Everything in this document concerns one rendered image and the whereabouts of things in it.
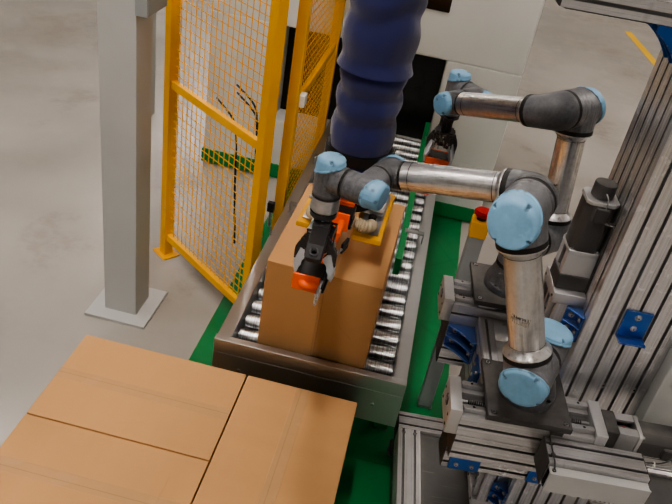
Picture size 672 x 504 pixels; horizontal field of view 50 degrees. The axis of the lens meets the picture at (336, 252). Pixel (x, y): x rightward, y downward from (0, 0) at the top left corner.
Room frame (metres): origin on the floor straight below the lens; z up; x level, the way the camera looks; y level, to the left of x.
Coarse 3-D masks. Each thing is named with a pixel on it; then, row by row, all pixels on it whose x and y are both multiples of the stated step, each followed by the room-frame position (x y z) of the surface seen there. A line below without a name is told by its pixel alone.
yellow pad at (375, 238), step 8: (392, 200) 2.30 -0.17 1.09; (360, 216) 2.15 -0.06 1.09; (368, 216) 2.15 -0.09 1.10; (376, 216) 2.12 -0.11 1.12; (384, 216) 2.18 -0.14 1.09; (384, 224) 2.13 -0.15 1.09; (352, 232) 2.05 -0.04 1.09; (360, 232) 2.05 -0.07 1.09; (376, 232) 2.06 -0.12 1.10; (360, 240) 2.02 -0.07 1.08; (368, 240) 2.02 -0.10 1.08; (376, 240) 2.02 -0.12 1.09
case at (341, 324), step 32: (288, 224) 2.24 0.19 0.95; (288, 256) 2.04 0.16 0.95; (352, 256) 2.11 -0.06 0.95; (384, 256) 2.15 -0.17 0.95; (288, 288) 1.99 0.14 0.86; (352, 288) 1.96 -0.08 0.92; (384, 288) 2.25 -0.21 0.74; (288, 320) 1.98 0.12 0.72; (320, 320) 1.97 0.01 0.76; (352, 320) 1.96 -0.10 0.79; (320, 352) 1.97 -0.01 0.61; (352, 352) 1.96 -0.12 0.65
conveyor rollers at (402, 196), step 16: (400, 144) 4.02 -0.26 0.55; (416, 144) 4.09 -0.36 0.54; (416, 160) 3.84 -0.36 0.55; (400, 192) 3.46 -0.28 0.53; (416, 192) 3.46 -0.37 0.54; (416, 208) 3.28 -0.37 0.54; (416, 224) 3.11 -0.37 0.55; (400, 272) 2.66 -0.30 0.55; (400, 288) 2.56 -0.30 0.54; (256, 304) 2.26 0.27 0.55; (384, 304) 2.41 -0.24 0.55; (400, 304) 2.46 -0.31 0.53; (256, 320) 2.16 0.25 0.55; (384, 320) 2.30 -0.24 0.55; (240, 336) 2.07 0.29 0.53; (256, 336) 2.07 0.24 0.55; (384, 336) 2.21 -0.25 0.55; (384, 352) 2.12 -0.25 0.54; (368, 368) 2.02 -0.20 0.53; (384, 368) 2.02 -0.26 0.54
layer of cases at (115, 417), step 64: (64, 384) 1.66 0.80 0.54; (128, 384) 1.71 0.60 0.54; (192, 384) 1.77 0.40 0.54; (256, 384) 1.82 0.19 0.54; (0, 448) 1.37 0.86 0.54; (64, 448) 1.41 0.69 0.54; (128, 448) 1.46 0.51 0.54; (192, 448) 1.50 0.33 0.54; (256, 448) 1.55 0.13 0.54; (320, 448) 1.59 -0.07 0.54
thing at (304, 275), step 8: (304, 264) 1.61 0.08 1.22; (312, 264) 1.62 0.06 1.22; (320, 264) 1.63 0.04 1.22; (296, 272) 1.57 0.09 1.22; (304, 272) 1.58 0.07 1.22; (312, 272) 1.58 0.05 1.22; (320, 272) 1.59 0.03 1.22; (296, 280) 1.57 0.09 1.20; (312, 280) 1.56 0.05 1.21; (296, 288) 1.57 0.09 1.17
